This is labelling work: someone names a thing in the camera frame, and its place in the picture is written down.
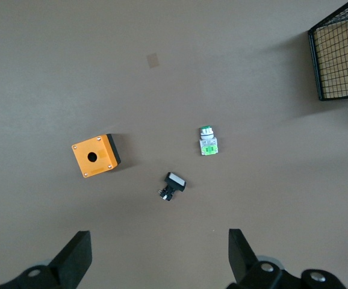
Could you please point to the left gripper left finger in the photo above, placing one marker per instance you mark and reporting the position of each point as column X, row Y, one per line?
column 74, row 259

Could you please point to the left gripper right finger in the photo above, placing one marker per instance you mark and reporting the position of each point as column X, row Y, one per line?
column 241, row 259

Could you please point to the black white-capped push button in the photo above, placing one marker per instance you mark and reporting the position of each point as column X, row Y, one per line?
column 177, row 180

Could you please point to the brown tape patch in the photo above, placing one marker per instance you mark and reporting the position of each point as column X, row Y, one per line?
column 153, row 60

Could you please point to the orange button enclosure box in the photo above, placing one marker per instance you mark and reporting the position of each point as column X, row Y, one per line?
column 101, row 162

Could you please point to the green push button switch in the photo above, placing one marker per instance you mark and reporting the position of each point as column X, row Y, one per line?
column 207, row 144

